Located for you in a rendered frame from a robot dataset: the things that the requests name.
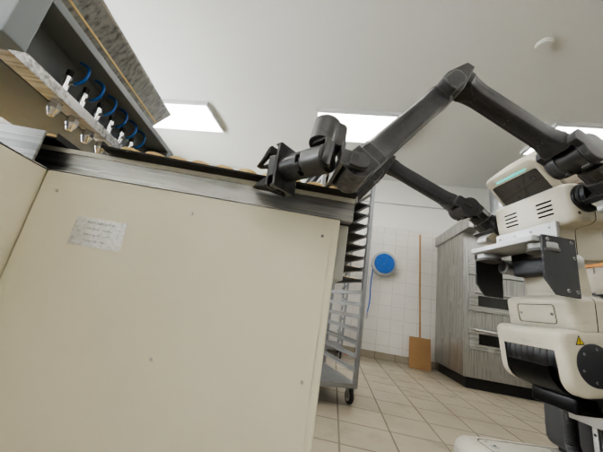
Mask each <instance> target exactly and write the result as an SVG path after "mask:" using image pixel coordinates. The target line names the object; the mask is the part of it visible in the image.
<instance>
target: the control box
mask: <svg viewBox="0 0 603 452"><path fill-rule="evenodd" d="M347 234H348V227H347V226H342V225H339V232H338V240H337V247H336V261H335V268H334V275H333V282H332V283H337V282H340V281H343V273H344V265H345V251H346V242H347Z"/></svg>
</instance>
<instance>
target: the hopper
mask: <svg viewBox="0 0 603 452"><path fill-rule="evenodd" d="M61 1H62V3H63V4H64V5H65V7H66V8H67V10H68V11H69V13H70V14H72V16H73V17H74V19H75V20H76V21H77V23H78V24H79V26H80V27H81V28H82V30H83V31H84V33H85V34H86V35H87V37H88V38H89V40H90V41H91V42H92V44H93V45H94V46H95V47H96V48H97V50H98V51H99V53H100V54H101V56H102V57H103V58H104V60H105V61H106V63H107V64H108V65H109V67H110V68H111V70H112V71H113V72H114V74H115V75H116V76H117V78H118V79H119V80H120V81H121V83H122V84H123V85H124V87H125V88H126V90H127V91H128V93H129V94H130V95H131V97H132V98H133V99H134V101H135V103H136V104H137V105H138V107H139V108H140V109H141V110H142V111H143V112H144V114H145V116H146V117H147V118H148V120H149V121H150V122H151V124H152V125H153V126H154V125H156V124H158V123H159V122H161V121H163V120H164V119H165V118H167V117H169V116H171V114H170V112H169V111H168V109H167V107H166V106H165V104H164V102H163V100H162V98H161V96H160V95H159V93H158V91H156V89H155V87H154V86H153V83H152V81H151V80H150V78H149V76H148V75H147V73H146V71H145V70H144V68H143V66H142V65H141V63H140V61H139V60H138V58H137V56H136V55H135V52H134V51H133V49H132V48H131V46H130V45H129V43H128V41H127V39H126V37H125V36H124V34H123V32H122V30H121V29H120V28H119V26H118V24H117V22H116V21H115V19H114V17H113V16H112V14H111V12H110V10H109V8H108V7H107V6H106V4H105V2H104V1H103V0H61Z"/></svg>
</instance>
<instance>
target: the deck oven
mask: <svg viewBox="0 0 603 452"><path fill-rule="evenodd" d="M468 219H469V218H467V219H465V220H461V221H460V222H458V223H456V224H455V225H454V226H452V227H451V228H449V229H448V230H446V231H444V232H443V233H442V234H441V235H439V236H438V237H437V238H435V247H436V248H437V283H436V318H435V354H434V360H435V361H436V362H438V371H439V372H440V373H442V374H444V375H445V376H447V377H449V378H451V379H453V380H454V381H456V382H458V383H459V384H461V385H462V386H463V387H468V388H473V389H477V390H482V391H487V392H492V393H496V394H501V395H506V396H515V397H519V398H524V399H528V400H534V401H538V400H536V399H534V398H533V396H532V384H530V383H528V382H526V381H524V380H523V379H521V378H518V377H515V376H513V375H512V374H510V373H509V372H508V371H507V370H506V369H505V367H504V366H503V359H502V354H501V348H500V342H499V336H498V331H497V327H498V325H499V324H501V323H510V322H511V318H510V312H509V307H508V299H510V298H514V297H523V296H526V295H527V290H526V284H525V280H524V278H522V277H517V276H515V275H509V274H502V285H503V299H499V298H494V297H488V296H485V295H484V294H483V293H482V292H481V291H480V289H479V288H478V286H477V285H476V265H475V255H473V254H471V249H474V248H481V247H484V246H489V245H479V244H477V240H478V239H479V238H480V237H478V238H476V237H475V236H474V235H473V234H474V233H475V232H476V229H475V228H474V225H473V223H472V222H470V221H469V220H468ZM539 402H540V401H539Z"/></svg>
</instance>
